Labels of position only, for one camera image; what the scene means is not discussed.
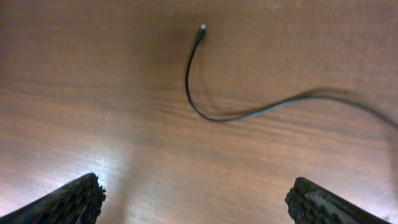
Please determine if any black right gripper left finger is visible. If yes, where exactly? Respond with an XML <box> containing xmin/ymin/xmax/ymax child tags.
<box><xmin>1</xmin><ymin>173</ymin><xmax>106</xmax><ymax>224</ymax></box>

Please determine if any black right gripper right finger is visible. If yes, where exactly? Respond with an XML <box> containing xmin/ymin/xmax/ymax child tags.
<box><xmin>285</xmin><ymin>177</ymin><xmax>389</xmax><ymax>224</ymax></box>

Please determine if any black phone charger cable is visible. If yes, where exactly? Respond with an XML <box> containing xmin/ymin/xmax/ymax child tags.
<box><xmin>185</xmin><ymin>24</ymin><xmax>398</xmax><ymax>131</ymax></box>

